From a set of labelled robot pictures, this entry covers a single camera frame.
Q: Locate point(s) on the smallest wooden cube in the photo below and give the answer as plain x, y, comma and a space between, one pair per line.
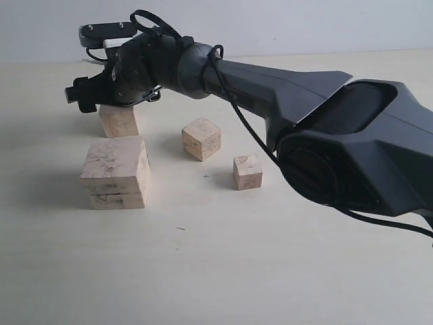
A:
247, 172

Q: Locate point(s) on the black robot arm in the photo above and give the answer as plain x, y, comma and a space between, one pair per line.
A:
362, 147

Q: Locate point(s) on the medium small wooden cube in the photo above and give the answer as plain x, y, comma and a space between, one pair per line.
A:
201, 139

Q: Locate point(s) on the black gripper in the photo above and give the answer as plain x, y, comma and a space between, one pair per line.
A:
142, 64

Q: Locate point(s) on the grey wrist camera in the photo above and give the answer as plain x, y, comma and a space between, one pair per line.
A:
92, 36

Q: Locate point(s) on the second largest wooden cube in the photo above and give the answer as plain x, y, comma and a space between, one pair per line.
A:
119, 121

